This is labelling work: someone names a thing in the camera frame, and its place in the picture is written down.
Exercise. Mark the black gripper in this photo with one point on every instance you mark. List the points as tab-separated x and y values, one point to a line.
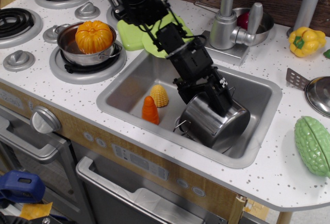
198	74

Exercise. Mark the steel pot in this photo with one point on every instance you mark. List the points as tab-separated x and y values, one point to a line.
67	44
200	122

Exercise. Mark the stainless steel sink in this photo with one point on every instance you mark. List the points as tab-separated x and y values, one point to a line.
124	98

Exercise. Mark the steel pot on burner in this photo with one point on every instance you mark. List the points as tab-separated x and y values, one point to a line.
67	44

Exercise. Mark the yellow toy corn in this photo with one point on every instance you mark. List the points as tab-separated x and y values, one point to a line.
159	95

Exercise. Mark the orange toy carrot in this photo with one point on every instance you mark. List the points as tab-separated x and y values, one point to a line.
149	111

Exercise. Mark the silver toy faucet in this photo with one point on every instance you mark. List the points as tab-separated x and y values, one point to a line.
229	42

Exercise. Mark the green plastic plate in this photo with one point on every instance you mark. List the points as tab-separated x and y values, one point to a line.
152	49

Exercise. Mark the red toy fruit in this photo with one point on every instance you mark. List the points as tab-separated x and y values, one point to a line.
243	20

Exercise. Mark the green cutting board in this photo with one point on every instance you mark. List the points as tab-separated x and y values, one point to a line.
131	35

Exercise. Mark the metal spatula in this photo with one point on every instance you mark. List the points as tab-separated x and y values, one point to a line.
296	79

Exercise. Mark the steel bowl behind faucet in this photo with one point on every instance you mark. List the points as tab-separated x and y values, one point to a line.
264	28

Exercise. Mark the yellow toy bell pepper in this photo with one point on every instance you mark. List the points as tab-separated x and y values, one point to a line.
305	41

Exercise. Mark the steel lid right edge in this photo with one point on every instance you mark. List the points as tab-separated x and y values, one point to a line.
317	95

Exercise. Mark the green toy bitter gourd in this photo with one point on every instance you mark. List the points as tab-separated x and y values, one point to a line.
312	142

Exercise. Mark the orange toy pumpkin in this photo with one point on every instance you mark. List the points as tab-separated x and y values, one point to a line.
93	36

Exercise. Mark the small green toy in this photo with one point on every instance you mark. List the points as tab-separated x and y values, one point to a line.
327	54

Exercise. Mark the silver stove knob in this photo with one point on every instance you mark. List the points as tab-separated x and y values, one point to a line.
87	11
18	61
51	34

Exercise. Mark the silver vertical pole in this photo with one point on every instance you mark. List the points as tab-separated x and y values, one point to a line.
305	14

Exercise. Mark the silver oven dial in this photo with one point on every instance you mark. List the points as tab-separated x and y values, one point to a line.
44	121

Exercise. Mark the black coil burner left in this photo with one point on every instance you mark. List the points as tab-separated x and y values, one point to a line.
19	25

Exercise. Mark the blue clamp tool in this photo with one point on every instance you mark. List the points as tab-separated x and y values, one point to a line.
22	187

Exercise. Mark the silver dishwasher door handle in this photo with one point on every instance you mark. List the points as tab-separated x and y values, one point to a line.
143	201

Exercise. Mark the silver oven door handle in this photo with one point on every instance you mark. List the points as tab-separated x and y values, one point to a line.
17	133

